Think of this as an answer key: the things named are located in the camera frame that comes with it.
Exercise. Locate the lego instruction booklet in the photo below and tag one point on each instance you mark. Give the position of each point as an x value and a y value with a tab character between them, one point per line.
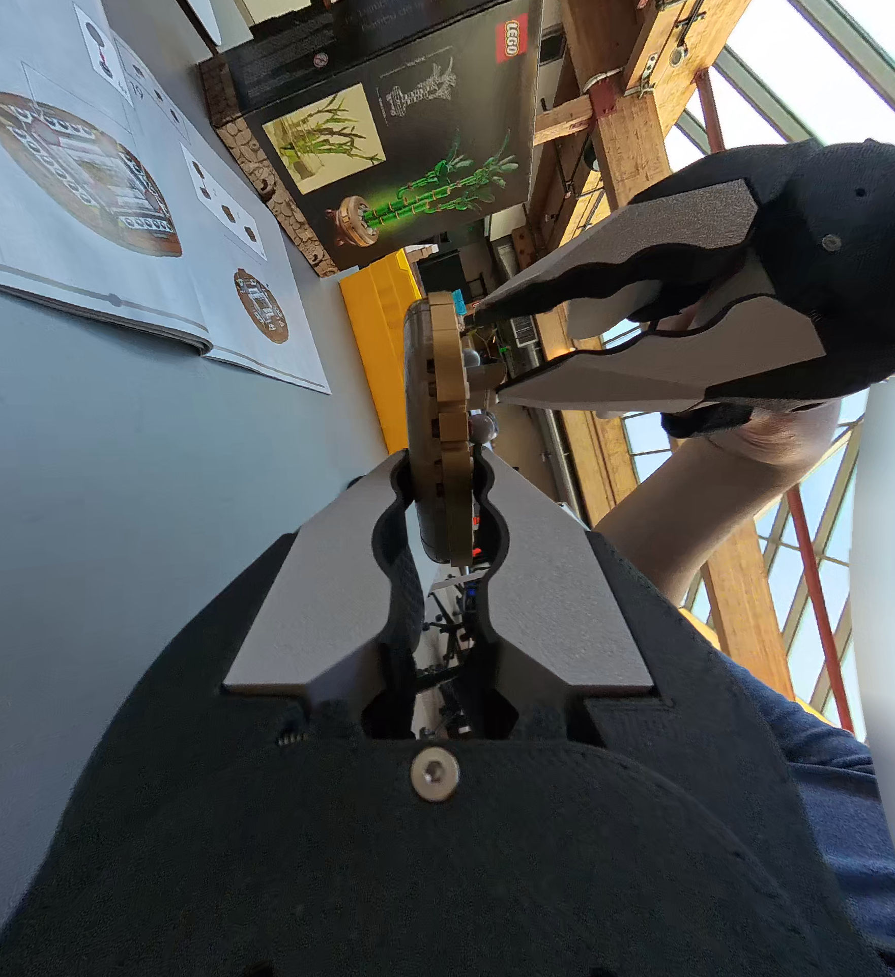
35	191

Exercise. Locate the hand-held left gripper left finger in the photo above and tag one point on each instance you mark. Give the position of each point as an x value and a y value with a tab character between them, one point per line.
310	610

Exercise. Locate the black bamboo lego set box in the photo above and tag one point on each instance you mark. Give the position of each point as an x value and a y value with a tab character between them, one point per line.
417	153

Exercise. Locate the yellow plastic bin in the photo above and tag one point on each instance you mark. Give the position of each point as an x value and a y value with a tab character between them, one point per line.
375	343

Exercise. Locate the round gold lego base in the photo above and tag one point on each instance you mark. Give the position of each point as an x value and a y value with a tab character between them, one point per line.
447	427

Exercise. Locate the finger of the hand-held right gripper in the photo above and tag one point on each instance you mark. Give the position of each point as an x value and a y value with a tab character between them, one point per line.
646	229
707	359

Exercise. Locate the red metal pipe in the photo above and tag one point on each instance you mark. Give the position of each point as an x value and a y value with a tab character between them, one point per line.
813	549

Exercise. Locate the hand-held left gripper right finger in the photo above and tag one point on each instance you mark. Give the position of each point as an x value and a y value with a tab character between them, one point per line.
562	610

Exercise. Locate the person's right hand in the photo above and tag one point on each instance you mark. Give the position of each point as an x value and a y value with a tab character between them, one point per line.
791	439

